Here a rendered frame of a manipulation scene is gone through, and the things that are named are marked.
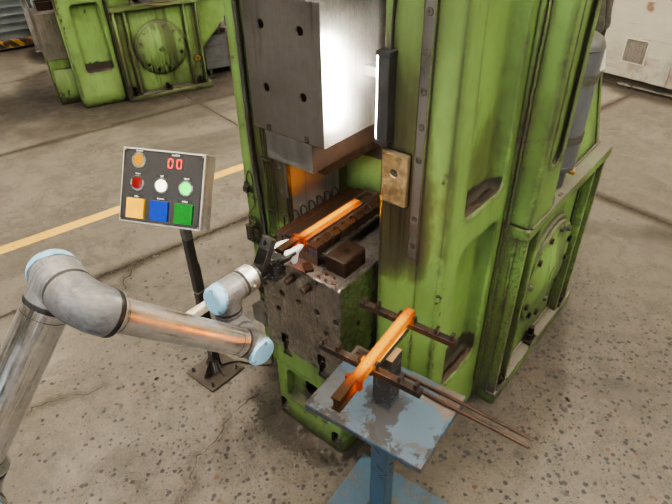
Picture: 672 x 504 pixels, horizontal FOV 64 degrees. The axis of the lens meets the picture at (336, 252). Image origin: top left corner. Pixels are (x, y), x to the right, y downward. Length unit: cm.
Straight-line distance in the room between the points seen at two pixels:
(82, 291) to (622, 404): 236
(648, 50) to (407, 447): 572
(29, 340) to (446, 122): 116
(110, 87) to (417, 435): 545
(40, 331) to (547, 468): 197
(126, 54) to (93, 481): 469
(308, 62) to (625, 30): 556
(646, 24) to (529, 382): 471
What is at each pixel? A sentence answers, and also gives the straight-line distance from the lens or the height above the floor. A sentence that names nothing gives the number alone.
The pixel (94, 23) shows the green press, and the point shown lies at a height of 80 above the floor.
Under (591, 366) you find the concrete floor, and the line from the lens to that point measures 301.
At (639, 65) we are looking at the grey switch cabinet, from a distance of 683.
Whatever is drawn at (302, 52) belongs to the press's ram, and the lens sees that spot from 156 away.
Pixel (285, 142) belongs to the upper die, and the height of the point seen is 134.
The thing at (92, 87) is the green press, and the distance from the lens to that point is 644.
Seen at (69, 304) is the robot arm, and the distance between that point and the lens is 131.
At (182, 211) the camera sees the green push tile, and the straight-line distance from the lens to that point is 207.
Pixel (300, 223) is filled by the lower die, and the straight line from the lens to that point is 196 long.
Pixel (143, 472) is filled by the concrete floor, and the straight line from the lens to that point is 256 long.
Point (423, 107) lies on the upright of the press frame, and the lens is 153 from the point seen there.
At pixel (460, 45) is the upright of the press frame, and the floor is 168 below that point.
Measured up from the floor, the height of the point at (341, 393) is 99.
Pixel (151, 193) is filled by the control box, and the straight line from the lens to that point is 214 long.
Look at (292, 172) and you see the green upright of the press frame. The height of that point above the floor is 112.
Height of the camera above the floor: 204
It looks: 36 degrees down
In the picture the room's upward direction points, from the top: 1 degrees counter-clockwise
